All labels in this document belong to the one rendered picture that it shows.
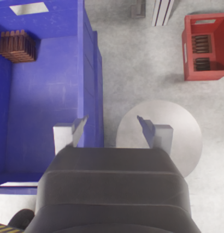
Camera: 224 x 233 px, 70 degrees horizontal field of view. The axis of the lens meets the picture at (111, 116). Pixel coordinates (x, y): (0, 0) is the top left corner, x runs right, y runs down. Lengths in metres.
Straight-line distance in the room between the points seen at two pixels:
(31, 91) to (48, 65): 0.13
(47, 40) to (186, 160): 0.74
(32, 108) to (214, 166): 0.87
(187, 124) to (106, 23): 0.74
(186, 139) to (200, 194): 0.38
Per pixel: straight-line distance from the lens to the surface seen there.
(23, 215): 0.94
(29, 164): 0.75
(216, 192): 0.97
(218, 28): 1.06
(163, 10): 0.97
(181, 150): 0.62
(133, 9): 1.11
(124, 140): 0.59
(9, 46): 0.78
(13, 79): 0.83
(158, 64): 0.95
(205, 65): 0.99
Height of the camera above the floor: 0.85
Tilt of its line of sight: 80 degrees down
